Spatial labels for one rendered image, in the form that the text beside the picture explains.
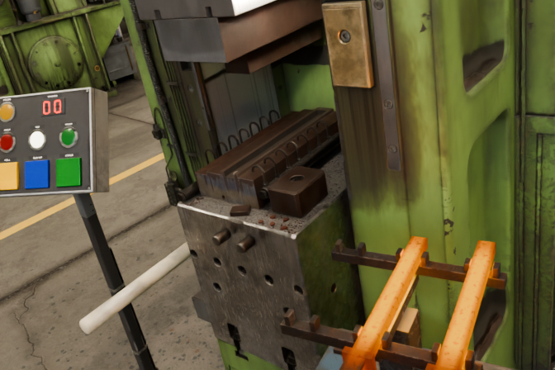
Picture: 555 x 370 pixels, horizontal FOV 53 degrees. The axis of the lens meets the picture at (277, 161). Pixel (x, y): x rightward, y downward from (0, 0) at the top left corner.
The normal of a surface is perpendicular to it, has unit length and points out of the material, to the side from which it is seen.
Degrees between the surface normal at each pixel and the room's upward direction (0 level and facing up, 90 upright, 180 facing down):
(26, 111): 60
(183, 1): 90
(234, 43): 90
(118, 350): 0
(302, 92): 90
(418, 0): 90
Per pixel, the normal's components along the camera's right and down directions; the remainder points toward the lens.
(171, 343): -0.18, -0.89
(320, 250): 0.78, 0.14
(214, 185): -0.61, 0.43
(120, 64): 0.61, 0.23
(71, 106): -0.28, -0.06
